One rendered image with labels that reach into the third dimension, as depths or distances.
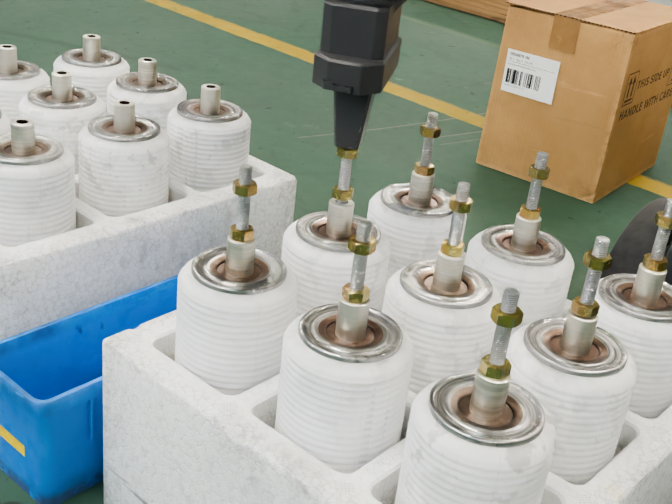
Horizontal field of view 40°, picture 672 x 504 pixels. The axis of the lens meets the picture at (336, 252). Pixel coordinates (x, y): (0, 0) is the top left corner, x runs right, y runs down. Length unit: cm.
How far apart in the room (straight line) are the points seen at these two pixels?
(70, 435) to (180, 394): 16
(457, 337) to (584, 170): 97
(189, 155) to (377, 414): 49
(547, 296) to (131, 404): 36
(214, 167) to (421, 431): 54
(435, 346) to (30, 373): 40
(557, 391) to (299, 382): 18
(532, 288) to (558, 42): 88
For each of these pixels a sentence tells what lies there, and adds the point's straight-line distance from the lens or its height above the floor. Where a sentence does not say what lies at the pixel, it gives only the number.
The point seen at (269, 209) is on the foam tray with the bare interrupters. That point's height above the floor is 15.
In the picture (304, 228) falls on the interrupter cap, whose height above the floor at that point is 25.
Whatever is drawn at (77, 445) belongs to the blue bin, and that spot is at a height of 6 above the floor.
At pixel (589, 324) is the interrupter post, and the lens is 69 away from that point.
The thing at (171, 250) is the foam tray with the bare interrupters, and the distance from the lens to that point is 102.
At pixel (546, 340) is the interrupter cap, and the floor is 25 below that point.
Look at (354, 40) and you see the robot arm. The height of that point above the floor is 43.
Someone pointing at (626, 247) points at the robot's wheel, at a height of 16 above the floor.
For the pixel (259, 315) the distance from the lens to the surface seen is 71.
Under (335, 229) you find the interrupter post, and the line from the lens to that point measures 81.
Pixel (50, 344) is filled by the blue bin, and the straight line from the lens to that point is 93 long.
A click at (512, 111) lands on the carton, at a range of 170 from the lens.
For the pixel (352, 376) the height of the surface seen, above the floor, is 25.
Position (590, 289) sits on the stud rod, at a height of 30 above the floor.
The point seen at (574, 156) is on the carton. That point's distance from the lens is 167.
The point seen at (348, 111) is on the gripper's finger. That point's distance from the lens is 77.
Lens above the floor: 60
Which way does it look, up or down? 27 degrees down
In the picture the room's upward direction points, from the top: 7 degrees clockwise
